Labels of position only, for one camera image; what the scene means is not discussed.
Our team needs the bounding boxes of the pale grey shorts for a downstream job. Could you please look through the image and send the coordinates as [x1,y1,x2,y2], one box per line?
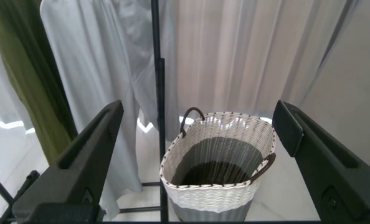
[39,0,182,221]

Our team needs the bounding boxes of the green long-sleeved shirt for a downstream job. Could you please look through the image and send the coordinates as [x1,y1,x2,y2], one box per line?
[0,0,79,166]

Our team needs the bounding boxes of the white laundry basket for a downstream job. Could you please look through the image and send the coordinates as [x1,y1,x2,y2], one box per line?
[159,106,277,222]

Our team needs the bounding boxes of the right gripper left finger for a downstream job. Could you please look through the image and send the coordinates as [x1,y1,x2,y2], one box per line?
[12,99,125,222]

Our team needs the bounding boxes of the black clothes rack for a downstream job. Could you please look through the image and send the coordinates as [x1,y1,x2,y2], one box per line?
[0,0,171,223]

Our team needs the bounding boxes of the white curtain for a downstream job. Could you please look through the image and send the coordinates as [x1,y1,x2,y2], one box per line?
[0,0,359,131]

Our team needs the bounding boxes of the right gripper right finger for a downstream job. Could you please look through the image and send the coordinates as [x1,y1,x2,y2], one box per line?
[272,99,370,222]

